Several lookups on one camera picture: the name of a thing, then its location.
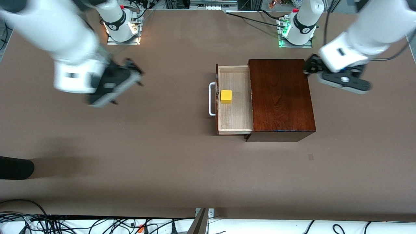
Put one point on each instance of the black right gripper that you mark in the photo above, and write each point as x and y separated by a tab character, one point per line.
112	79

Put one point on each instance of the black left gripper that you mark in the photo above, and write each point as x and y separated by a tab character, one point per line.
312	66

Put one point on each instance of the yellow cube block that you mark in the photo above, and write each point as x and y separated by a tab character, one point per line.
226	96

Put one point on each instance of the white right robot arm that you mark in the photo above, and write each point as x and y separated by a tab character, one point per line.
48	29

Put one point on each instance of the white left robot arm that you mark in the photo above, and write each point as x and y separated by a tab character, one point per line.
367	39

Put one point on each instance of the dark brown wooden cabinet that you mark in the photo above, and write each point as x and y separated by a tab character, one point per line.
282	97

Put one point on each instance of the white power strip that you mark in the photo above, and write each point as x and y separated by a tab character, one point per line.
211	7

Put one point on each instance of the black cylindrical object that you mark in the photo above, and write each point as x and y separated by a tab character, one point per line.
16	167

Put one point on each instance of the black power plug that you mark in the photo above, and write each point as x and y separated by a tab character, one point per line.
174	229

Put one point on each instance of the aluminium arm base plate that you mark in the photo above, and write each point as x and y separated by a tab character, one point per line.
112	42
305	46

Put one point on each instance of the aluminium post with bracket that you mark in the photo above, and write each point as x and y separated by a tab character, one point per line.
200	224

